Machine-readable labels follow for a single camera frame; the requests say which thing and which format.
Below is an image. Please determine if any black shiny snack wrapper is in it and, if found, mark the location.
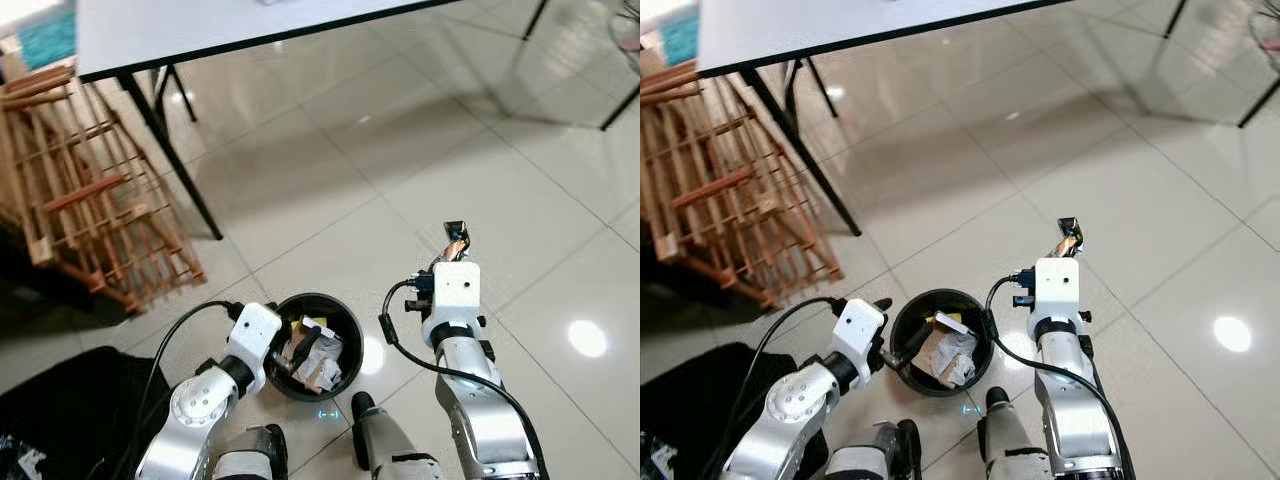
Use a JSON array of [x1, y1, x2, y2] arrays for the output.
[[442, 218, 472, 263], [1050, 215, 1087, 261]]

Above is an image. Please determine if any crumpled white paper trash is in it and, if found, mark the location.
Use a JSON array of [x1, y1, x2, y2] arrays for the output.
[[283, 317, 345, 393], [905, 312, 979, 389]]

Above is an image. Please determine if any round black rubbish bin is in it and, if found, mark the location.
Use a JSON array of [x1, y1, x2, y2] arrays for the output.
[[265, 292, 365, 404], [889, 288, 997, 399]]

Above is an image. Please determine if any grey robot right leg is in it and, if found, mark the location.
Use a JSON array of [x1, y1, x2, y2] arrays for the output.
[[351, 391, 442, 480], [977, 386, 1053, 480]]

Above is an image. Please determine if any black fabric bag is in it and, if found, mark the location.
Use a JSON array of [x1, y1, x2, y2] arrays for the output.
[[0, 347, 203, 480], [640, 342, 833, 480]]

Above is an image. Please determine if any brown wooden slatted rack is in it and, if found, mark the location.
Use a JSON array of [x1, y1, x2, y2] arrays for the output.
[[0, 62, 207, 314], [640, 60, 845, 312]]

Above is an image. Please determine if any teal patterned box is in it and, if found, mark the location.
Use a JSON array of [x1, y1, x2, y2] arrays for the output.
[[14, 9, 80, 72], [659, 8, 702, 67]]

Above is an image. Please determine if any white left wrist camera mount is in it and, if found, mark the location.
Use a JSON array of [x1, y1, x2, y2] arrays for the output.
[[228, 303, 284, 396], [832, 298, 887, 391]]

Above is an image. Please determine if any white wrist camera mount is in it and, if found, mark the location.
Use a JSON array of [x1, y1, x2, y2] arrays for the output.
[[1032, 258, 1080, 333], [832, 298, 887, 391], [422, 262, 481, 347], [228, 303, 284, 396]]

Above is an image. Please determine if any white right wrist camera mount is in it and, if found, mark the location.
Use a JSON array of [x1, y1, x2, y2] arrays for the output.
[[1032, 258, 1080, 333], [422, 262, 481, 347]]

